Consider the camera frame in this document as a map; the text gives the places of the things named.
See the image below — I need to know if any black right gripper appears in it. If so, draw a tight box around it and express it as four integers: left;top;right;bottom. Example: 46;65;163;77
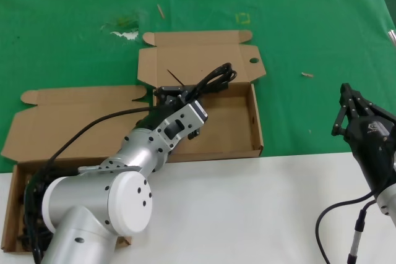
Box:
331;83;396;196

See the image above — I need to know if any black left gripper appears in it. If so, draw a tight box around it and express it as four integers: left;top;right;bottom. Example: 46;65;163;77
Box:
137;85;203;140

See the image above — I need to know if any black power cord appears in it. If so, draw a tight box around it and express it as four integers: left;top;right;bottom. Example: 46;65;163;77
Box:
166;62;239;104

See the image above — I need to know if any open brown cardboard box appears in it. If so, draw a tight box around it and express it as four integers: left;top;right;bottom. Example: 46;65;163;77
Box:
137;30;267;164

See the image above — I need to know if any green cloth mat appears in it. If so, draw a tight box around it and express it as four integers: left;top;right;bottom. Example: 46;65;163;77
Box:
0;0;396;174

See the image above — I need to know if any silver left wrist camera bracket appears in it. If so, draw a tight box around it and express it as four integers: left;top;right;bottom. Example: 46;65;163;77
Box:
156;100;209;153

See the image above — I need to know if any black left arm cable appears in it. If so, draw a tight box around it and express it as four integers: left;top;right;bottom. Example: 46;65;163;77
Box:
24;106;161;264

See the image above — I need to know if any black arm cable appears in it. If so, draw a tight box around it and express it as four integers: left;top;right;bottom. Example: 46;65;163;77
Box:
315;190;380;264
24;106;161;264

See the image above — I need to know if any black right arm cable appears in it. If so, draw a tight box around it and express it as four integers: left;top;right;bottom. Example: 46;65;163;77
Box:
315;190;380;264

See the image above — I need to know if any cardboard box holding cords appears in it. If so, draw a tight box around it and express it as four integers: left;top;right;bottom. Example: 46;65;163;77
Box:
0;85;150;251

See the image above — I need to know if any cable with silver connector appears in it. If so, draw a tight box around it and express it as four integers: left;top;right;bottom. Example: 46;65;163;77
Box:
346;199;377;264

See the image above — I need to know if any tangled black power cords pile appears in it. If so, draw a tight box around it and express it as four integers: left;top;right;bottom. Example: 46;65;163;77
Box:
17;164;80;248

